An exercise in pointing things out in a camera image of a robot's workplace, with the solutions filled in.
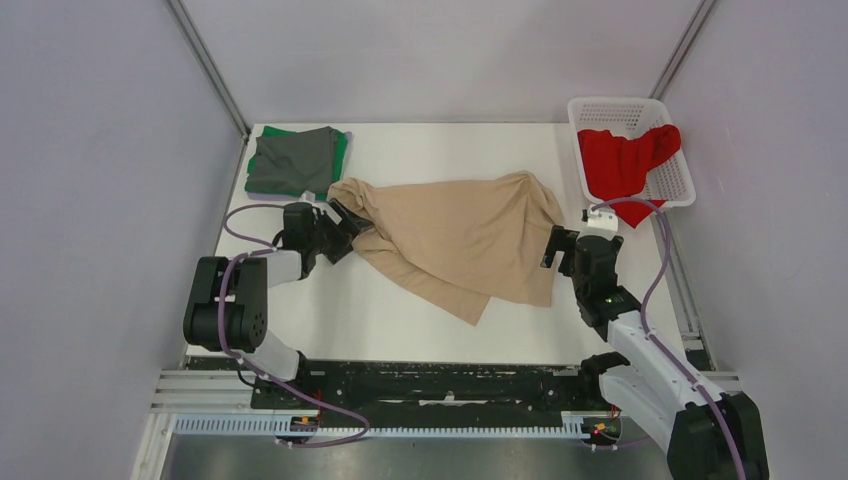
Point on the white slotted cable duct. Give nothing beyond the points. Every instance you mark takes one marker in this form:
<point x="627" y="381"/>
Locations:
<point x="299" y="426"/>

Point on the beige t shirt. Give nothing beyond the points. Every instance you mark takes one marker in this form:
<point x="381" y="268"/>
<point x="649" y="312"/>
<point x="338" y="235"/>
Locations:
<point x="458" y="244"/>

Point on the left corner aluminium post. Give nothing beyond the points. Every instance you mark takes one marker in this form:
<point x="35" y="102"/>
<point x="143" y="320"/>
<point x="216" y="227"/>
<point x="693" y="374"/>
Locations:
<point x="203" y="56"/>

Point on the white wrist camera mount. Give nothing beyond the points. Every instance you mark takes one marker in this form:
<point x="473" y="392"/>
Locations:
<point x="318" y="201"/>
<point x="600" y="221"/>

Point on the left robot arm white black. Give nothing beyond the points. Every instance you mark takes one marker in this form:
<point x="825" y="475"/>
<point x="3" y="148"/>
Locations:
<point x="227" y="309"/>

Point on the corner aluminium post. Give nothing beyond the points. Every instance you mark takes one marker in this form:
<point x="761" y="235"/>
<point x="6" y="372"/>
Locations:
<point x="203" y="56"/>
<point x="699" y="19"/>

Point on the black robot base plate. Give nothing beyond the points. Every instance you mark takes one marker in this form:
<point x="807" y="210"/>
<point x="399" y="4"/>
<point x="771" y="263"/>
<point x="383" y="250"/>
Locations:
<point x="394" y="395"/>

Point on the white plastic laundry basket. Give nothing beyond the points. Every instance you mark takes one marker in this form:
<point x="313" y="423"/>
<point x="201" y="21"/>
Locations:
<point x="631" y="117"/>

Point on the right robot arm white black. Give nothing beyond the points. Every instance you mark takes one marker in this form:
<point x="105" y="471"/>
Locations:
<point x="704" y="431"/>

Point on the green folded t shirt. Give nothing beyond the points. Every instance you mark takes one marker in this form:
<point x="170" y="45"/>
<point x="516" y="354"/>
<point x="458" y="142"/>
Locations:
<point x="339" y="159"/>

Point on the red t shirt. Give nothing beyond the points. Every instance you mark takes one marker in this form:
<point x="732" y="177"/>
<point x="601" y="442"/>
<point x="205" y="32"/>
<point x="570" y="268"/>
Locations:
<point x="617" y="167"/>

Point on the right corner aluminium post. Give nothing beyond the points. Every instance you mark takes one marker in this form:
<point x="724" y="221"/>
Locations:
<point x="699" y="19"/>

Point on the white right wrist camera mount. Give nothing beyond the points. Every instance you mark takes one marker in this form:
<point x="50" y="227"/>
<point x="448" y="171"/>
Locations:
<point x="600" y="221"/>

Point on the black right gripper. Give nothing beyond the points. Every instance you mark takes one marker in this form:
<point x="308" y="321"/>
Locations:
<point x="563" y="240"/>

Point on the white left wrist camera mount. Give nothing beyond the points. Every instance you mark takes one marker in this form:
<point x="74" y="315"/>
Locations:
<point x="318" y="201"/>

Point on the grey folded t shirt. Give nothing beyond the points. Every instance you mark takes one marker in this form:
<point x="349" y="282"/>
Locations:
<point x="295" y="162"/>

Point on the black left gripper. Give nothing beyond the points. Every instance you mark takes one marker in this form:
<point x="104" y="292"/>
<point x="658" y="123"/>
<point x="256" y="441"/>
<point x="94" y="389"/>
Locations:
<point x="348" y="229"/>

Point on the aluminium frame rails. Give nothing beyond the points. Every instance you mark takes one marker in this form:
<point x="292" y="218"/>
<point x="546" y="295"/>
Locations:
<point x="234" y="389"/>

